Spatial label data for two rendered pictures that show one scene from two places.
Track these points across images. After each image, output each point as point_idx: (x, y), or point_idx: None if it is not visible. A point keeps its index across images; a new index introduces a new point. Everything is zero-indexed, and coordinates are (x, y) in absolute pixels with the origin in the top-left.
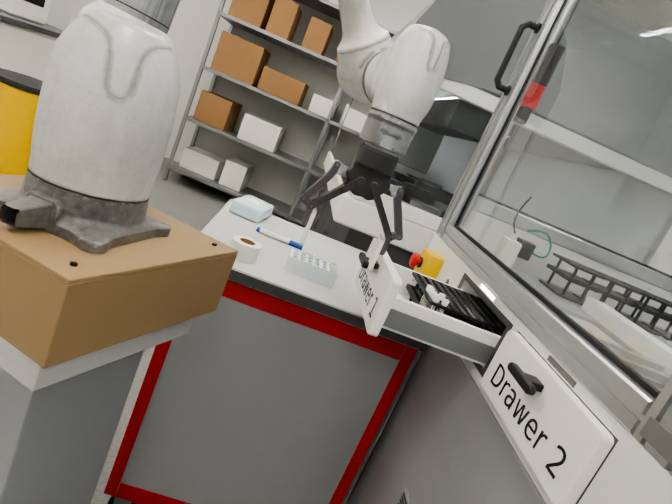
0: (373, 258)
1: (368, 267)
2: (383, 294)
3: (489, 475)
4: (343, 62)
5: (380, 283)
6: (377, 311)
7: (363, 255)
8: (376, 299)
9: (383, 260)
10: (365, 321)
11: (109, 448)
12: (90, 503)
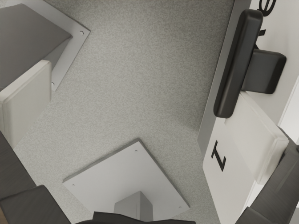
0: (235, 141)
1: (227, 121)
2: (221, 199)
3: (294, 216)
4: None
5: (238, 158)
6: (211, 187)
7: (237, 62)
8: (222, 165)
9: (276, 122)
10: (213, 132)
11: (24, 73)
12: (42, 58)
